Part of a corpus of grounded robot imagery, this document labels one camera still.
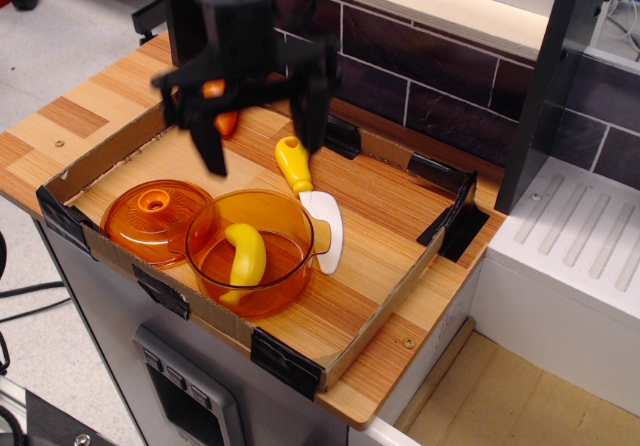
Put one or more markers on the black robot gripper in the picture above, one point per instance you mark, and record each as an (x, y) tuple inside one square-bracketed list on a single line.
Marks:
[(257, 66)]

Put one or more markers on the yellow toy banana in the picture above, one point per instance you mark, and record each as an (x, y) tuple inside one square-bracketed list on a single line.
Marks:
[(249, 263)]

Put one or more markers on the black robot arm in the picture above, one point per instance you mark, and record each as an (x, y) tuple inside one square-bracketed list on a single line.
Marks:
[(243, 64)]

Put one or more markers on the orange transparent toy pot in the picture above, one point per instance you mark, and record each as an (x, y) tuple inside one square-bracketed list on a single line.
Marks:
[(289, 236)]

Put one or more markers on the orange transparent pot lid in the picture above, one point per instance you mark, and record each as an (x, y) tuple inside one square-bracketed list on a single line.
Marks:
[(151, 220)]

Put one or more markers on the orange toy carrot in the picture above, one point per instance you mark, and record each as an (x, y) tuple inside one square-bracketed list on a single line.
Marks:
[(226, 122)]

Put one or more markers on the grey toy oven front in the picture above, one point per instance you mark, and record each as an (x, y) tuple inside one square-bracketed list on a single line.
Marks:
[(201, 410)]

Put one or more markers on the white toy sink drainboard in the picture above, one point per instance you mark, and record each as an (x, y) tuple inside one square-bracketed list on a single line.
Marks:
[(559, 283)]

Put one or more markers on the toy knife yellow handle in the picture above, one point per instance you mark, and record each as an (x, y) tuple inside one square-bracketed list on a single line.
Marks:
[(293, 161)]

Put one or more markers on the black vertical post left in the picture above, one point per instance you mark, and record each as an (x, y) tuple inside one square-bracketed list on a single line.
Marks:
[(186, 30)]

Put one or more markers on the black vertical post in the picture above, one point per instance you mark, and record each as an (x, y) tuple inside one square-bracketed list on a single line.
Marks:
[(569, 31), (186, 30)]

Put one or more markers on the black vertical post right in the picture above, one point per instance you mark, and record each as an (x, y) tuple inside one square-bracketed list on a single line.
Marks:
[(569, 31)]

